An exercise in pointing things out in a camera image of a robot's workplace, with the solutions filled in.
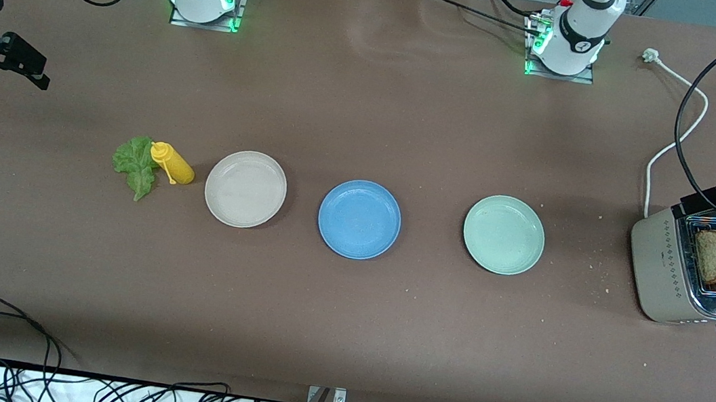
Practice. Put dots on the brown bread slice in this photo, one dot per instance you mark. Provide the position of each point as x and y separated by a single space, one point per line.
713 257

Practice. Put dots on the green lettuce leaf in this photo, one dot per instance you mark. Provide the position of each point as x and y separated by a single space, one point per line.
136 170

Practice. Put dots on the yellow mustard squeeze bottle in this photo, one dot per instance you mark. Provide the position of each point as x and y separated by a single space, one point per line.
179 169

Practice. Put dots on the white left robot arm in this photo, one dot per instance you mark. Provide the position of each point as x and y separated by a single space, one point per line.
580 30

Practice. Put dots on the mint green round plate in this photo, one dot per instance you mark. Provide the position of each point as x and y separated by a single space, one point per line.
504 235

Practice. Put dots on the beige round plate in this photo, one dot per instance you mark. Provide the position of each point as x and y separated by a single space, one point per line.
245 188

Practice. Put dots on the blue round plate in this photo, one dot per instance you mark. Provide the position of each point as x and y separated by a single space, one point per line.
359 219

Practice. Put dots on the beige chrome toaster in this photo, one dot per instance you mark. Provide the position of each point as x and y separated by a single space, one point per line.
658 258

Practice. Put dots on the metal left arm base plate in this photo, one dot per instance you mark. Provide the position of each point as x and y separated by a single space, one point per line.
561 77

